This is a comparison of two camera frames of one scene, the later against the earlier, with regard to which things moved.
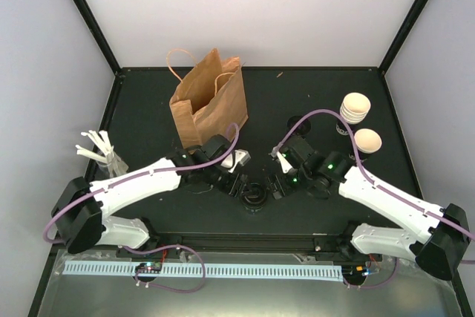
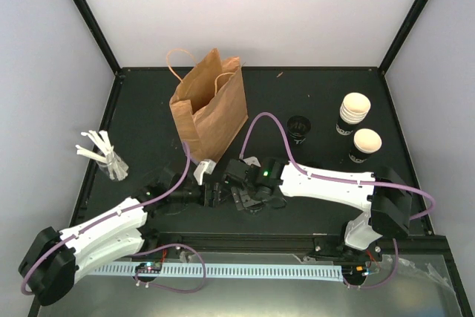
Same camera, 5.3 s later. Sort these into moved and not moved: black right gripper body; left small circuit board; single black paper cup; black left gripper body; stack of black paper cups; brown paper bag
Moved: black right gripper body; black left gripper body
Not moved: brown paper bag; left small circuit board; stack of black paper cups; single black paper cup
